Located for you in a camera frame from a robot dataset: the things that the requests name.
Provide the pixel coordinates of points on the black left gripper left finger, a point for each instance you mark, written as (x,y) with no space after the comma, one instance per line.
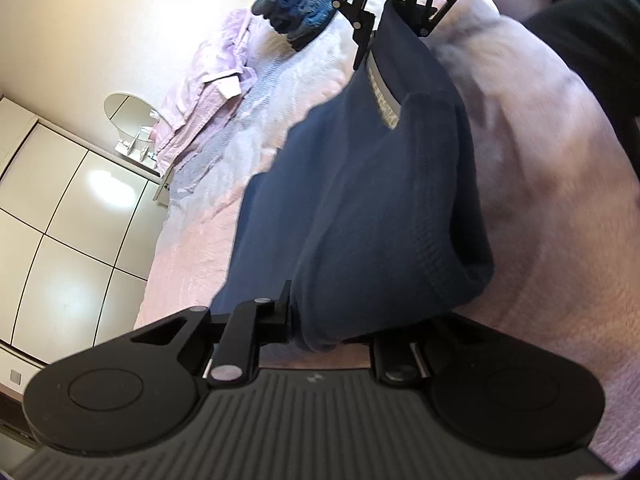
(224,347)

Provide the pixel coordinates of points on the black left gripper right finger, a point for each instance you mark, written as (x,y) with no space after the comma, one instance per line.
(396,362)

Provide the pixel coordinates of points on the navy blue sweatshirt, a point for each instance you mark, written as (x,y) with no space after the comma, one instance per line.
(369,214)

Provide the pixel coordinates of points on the pile of dark clothes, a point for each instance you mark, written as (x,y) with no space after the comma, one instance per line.
(300,21)

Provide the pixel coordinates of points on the person's dark trouser leg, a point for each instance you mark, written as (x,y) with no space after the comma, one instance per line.
(599,40)

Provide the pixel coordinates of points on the lilac crumpled bedding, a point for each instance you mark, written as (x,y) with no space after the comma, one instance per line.
(201,105)

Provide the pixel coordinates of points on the white glossy wardrobe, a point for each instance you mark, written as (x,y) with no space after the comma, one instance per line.
(78,236)

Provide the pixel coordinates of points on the pink quilted bed cover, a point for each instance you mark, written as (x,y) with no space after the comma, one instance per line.
(558,194)

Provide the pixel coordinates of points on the white vanity mirror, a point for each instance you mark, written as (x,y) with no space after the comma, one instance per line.
(134,120)

